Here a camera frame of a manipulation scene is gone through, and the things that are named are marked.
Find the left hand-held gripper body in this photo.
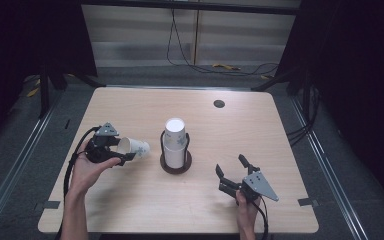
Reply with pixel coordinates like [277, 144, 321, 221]
[85, 122, 128, 165]

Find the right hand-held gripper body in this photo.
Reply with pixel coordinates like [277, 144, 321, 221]
[219, 167, 280, 203]

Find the white floral paper cup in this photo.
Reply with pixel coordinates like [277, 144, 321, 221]
[117, 136, 151, 161]

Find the black wire cup holder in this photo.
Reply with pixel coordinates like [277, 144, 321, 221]
[159, 130, 193, 175]

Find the stack of white paper cups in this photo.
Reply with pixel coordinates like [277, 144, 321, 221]
[162, 117, 187, 170]

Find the person's left hand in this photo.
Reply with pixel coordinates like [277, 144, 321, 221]
[67, 139, 122, 201]

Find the person's right hand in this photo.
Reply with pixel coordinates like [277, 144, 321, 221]
[234, 190, 263, 234]

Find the grey tape piece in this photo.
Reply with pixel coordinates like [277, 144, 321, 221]
[34, 200, 61, 211]
[297, 197, 320, 207]

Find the black metal stand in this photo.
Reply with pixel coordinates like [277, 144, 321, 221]
[250, 65, 313, 125]
[38, 63, 105, 120]

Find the dark curtain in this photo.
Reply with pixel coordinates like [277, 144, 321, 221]
[275, 0, 384, 209]
[0, 0, 98, 153]

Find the black overhead beam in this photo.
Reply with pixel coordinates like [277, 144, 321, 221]
[79, 0, 302, 16]

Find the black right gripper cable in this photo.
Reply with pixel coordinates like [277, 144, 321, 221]
[251, 195, 270, 240]

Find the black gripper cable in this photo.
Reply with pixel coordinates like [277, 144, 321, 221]
[251, 195, 270, 240]
[54, 125, 101, 240]

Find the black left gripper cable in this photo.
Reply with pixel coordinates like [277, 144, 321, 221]
[54, 125, 101, 240]

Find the metal floor rail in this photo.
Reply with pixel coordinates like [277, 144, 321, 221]
[289, 95, 370, 240]
[0, 92, 65, 232]

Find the black cable bundle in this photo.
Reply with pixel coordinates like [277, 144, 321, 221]
[286, 85, 322, 147]

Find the black hanging cable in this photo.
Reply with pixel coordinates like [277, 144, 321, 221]
[166, 8, 280, 77]

